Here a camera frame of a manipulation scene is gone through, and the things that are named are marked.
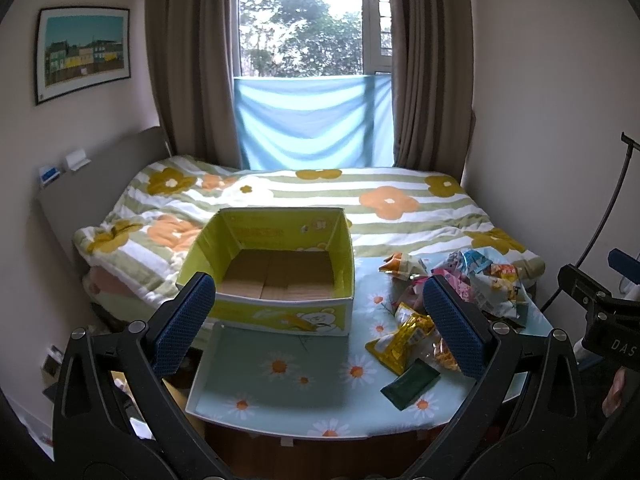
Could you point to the blue snack bag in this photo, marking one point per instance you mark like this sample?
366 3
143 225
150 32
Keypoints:
468 262

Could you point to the grey headboard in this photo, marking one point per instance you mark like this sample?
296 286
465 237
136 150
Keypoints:
84 197

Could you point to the orange yellow snack bag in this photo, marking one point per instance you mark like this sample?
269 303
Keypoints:
503 276

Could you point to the brown curtain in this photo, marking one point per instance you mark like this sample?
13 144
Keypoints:
193 55
432 84

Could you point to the dark green snack packet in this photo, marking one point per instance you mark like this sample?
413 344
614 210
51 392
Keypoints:
410 384

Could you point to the person's right hand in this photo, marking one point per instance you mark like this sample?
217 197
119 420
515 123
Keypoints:
614 397

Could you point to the black lamp stand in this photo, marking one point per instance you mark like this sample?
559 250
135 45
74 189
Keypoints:
598 210

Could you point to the left brown curtain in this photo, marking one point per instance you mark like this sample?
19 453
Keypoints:
193 55

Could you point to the blue box on headboard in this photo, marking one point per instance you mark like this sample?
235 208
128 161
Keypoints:
47 175

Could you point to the yellow-green cardboard box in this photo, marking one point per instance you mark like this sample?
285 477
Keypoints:
283 270

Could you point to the blue sheet over window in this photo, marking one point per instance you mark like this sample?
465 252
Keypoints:
314 122

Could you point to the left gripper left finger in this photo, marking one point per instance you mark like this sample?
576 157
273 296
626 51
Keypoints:
114 417

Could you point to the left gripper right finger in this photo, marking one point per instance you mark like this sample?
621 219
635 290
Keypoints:
520 419

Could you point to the daisy print blue cloth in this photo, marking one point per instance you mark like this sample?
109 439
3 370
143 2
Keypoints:
304 387

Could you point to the yellow gold snack bag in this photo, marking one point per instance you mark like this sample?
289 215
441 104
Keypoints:
394 350

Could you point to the right brown curtain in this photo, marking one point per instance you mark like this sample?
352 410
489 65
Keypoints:
432 84

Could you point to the waffle snack packet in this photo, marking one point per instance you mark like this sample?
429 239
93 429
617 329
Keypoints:
443 357

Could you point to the pink snack bag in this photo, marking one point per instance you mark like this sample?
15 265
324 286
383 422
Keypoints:
459 285

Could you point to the framed landscape picture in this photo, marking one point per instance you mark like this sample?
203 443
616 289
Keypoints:
79 47

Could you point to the white holder on headboard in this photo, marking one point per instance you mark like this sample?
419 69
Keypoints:
76 160

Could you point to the orange cream chips bag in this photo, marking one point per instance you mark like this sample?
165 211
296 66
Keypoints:
404 267

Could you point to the window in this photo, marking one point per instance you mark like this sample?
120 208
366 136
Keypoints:
314 38

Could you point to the white triangular snack bag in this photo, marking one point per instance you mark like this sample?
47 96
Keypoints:
498 296

